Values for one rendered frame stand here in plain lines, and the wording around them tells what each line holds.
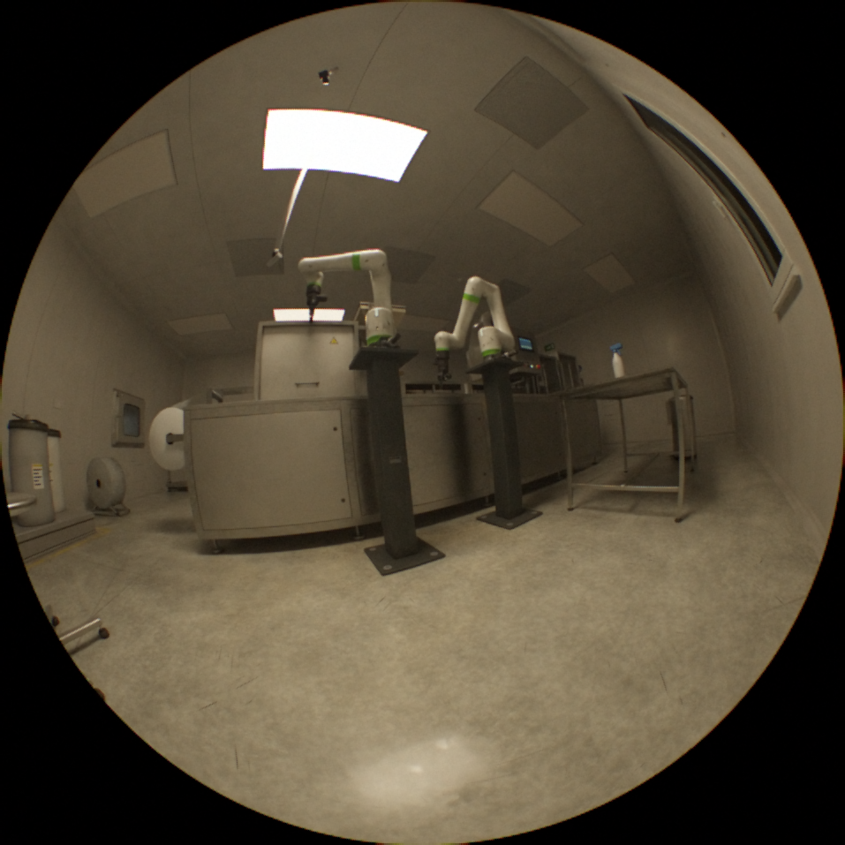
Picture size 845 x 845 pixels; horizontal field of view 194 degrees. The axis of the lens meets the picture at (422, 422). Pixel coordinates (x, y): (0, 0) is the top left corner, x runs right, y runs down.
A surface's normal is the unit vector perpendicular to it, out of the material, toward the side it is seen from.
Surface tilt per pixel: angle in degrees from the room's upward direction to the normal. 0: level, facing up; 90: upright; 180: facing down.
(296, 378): 90
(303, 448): 90
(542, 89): 180
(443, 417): 90
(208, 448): 90
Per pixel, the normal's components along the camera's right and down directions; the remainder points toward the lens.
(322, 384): 0.43, -0.11
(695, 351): -0.90, 0.07
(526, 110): 0.11, 0.99
